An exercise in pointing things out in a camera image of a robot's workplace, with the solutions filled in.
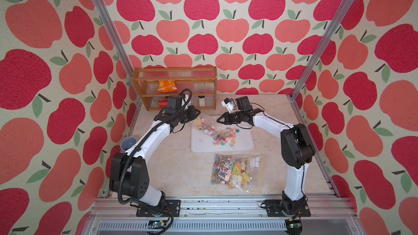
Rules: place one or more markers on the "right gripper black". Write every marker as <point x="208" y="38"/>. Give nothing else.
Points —
<point x="227" y="116"/>

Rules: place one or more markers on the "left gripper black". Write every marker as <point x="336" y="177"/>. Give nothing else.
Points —
<point x="191" y="109"/>

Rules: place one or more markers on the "ziploc bag of colourful candies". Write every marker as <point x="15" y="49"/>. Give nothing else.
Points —
<point x="208" y="124"/>

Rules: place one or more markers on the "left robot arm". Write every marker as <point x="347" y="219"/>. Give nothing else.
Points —
<point x="129" y="171"/>

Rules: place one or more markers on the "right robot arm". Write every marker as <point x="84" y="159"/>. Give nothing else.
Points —
<point x="297" y="148"/>

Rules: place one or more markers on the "poured candies pile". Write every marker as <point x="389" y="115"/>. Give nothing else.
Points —
<point x="226" y="137"/>

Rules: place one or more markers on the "orange snack bag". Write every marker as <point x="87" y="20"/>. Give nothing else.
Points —
<point x="166" y="86"/>

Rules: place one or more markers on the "ziploc bag of yellow candies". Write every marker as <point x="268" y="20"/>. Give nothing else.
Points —
<point x="247" y="173"/>

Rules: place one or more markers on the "red soda can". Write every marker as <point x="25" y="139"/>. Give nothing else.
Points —
<point x="163" y="102"/>

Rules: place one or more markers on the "small white bottle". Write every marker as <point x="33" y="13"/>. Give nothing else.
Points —
<point x="201" y="101"/>

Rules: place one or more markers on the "wooden shelf rack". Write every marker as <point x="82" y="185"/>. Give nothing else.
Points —
<point x="202" y="81"/>

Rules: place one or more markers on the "white plastic tray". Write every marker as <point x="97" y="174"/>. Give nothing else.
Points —
<point x="209" y="136"/>

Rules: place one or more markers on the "grey blue mug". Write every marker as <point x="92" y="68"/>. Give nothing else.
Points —
<point x="128" y="143"/>

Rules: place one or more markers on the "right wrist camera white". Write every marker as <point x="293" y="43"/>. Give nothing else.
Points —
<point x="229" y="104"/>

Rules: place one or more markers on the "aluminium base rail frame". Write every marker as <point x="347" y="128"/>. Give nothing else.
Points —
<point x="324" y="214"/>

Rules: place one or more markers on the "left aluminium corner post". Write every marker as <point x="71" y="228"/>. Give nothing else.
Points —
<point x="114" y="35"/>

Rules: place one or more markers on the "aluminium corner post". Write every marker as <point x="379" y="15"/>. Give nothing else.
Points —
<point x="335" y="23"/>
<point x="114" y="35"/>

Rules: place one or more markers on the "right aluminium corner post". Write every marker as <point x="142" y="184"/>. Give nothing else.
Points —
<point x="335" y="23"/>

